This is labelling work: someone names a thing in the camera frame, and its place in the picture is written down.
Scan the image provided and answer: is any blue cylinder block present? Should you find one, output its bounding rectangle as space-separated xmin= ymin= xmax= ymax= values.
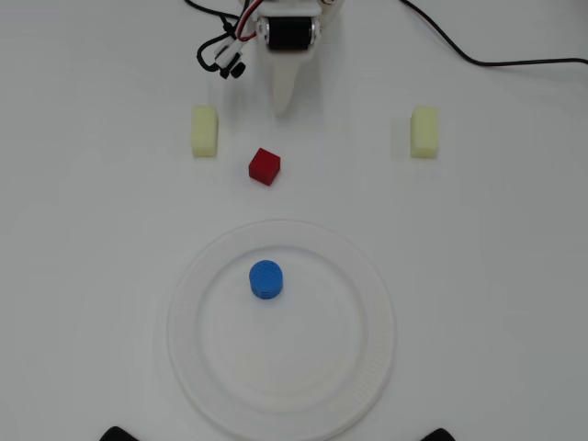
xmin=248 ymin=259 xmax=284 ymax=300

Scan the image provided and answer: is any white plastic plate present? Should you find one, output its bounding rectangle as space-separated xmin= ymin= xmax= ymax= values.
xmin=166 ymin=218 xmax=397 ymax=441

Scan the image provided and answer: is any pale yellow foam block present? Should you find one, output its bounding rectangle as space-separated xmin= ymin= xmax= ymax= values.
xmin=410 ymin=105 xmax=440 ymax=160
xmin=191 ymin=105 xmax=220 ymax=159

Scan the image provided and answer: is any red cube block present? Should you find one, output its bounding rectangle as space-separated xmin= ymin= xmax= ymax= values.
xmin=248 ymin=147 xmax=282 ymax=187

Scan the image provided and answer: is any black stand foot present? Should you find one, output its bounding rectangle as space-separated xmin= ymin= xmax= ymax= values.
xmin=420 ymin=427 xmax=463 ymax=441
xmin=99 ymin=426 xmax=141 ymax=441

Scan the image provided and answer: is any red white black wire bundle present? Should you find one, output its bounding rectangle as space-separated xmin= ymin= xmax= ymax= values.
xmin=233 ymin=0 xmax=264 ymax=43

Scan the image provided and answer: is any long black power cable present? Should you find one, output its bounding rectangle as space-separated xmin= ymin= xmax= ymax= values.
xmin=398 ymin=0 xmax=588 ymax=68

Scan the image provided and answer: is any black camera cable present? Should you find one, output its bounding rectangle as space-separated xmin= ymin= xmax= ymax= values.
xmin=185 ymin=0 xmax=252 ymax=80

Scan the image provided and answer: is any small white wrist camera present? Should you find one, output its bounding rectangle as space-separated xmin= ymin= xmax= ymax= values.
xmin=213 ymin=39 xmax=247 ymax=80

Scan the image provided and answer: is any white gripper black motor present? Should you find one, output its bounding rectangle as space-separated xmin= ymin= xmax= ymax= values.
xmin=254 ymin=0 xmax=344 ymax=117

